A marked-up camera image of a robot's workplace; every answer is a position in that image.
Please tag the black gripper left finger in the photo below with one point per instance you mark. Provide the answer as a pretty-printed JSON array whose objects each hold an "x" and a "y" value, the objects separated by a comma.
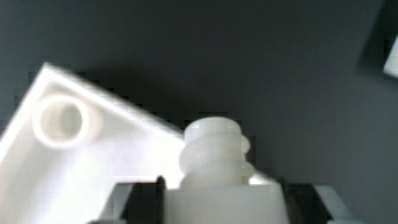
[{"x": 142, "y": 211}]

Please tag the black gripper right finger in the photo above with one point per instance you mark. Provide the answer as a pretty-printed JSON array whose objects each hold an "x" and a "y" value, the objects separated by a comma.
[{"x": 304, "y": 205}]

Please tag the white square tabletop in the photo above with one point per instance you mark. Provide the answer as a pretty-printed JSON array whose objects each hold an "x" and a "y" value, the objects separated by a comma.
[{"x": 81, "y": 147}]

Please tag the white leg with tag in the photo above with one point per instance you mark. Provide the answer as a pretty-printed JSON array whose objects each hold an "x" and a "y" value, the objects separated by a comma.
[{"x": 218, "y": 198}]

